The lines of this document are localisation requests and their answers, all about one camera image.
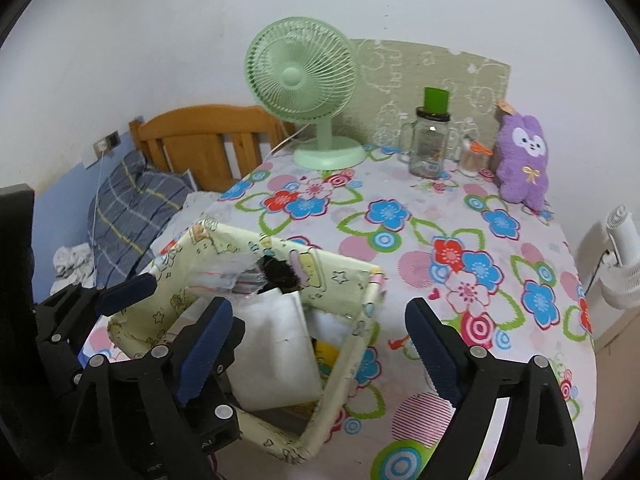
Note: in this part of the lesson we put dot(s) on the yellow fabric storage box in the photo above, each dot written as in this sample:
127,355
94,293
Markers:
340,275

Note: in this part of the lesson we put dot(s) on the black panel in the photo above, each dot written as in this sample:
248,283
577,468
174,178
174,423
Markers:
15,260

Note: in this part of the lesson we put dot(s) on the wooden bed headboard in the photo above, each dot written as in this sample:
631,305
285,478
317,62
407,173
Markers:
200,145

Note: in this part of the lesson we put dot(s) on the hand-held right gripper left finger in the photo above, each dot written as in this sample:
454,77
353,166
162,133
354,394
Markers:
205,355

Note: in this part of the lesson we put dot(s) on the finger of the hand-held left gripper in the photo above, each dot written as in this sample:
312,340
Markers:
222,420
127,292

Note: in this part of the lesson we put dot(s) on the crumpled grey white cloth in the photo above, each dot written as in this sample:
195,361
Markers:
75,262

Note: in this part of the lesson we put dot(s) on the small glass jar orange lid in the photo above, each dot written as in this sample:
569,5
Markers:
472,157

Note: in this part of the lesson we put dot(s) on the glass mug jar green lid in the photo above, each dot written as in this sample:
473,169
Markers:
430,145

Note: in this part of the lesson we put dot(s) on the grey plaid pillow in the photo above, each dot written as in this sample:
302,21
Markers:
130,210

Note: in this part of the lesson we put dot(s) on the green desk fan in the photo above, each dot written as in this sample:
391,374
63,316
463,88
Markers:
300,75

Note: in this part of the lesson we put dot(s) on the green patterned board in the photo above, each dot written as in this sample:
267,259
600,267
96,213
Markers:
400,75

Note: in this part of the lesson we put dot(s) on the floral tablecloth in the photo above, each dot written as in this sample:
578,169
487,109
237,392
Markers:
450,210

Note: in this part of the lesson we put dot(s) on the yellow cartoon pack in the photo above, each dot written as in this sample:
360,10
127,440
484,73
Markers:
327,355

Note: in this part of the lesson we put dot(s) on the black plastic bag bundle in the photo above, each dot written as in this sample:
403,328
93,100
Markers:
277,272

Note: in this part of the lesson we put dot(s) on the wall socket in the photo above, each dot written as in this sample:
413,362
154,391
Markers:
106,144

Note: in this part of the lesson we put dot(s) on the white blanket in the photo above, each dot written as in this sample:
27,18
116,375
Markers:
200,202

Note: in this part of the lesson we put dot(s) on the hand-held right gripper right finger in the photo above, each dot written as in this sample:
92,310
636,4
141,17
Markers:
435,355

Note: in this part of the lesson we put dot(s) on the white towel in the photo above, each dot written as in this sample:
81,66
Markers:
272,350

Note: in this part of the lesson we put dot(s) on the clear plastic case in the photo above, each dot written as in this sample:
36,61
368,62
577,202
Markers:
230,280

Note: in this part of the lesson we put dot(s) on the purple plush toy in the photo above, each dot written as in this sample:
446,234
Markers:
525,160

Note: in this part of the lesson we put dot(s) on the white standing fan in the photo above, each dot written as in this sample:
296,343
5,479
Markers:
622,260

